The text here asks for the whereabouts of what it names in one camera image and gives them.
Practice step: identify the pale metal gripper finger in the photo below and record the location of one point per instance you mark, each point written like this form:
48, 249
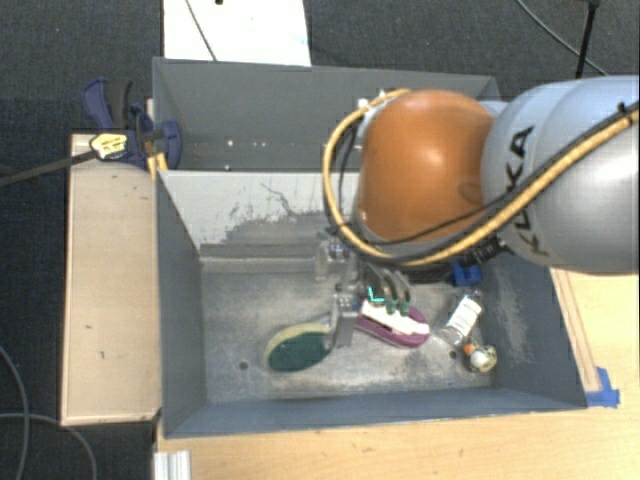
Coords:
343, 324
323, 263

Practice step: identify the small white and orange toy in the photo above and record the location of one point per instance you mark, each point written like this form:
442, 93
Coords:
481, 358

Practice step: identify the blue plastic block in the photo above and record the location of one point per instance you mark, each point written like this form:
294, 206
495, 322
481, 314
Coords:
466, 274

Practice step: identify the pale wood board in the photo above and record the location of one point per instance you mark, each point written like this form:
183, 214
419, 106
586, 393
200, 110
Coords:
110, 293

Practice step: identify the grey metal bin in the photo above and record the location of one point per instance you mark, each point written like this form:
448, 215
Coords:
250, 288

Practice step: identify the green and yellow oval sponge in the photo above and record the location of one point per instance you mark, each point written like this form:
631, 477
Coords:
296, 350

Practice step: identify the purple and white brush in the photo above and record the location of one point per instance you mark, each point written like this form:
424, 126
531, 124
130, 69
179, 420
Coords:
395, 330

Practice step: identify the clear plastic bottle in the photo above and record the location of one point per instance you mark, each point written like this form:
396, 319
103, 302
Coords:
461, 320

